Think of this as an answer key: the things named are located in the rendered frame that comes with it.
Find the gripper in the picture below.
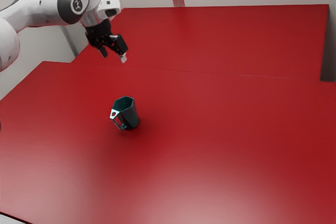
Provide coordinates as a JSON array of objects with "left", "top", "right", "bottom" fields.
[{"left": 85, "top": 18, "right": 129, "bottom": 64}]

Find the teal faceted mug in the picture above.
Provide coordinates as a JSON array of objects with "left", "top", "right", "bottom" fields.
[{"left": 109, "top": 97, "right": 141, "bottom": 131}]

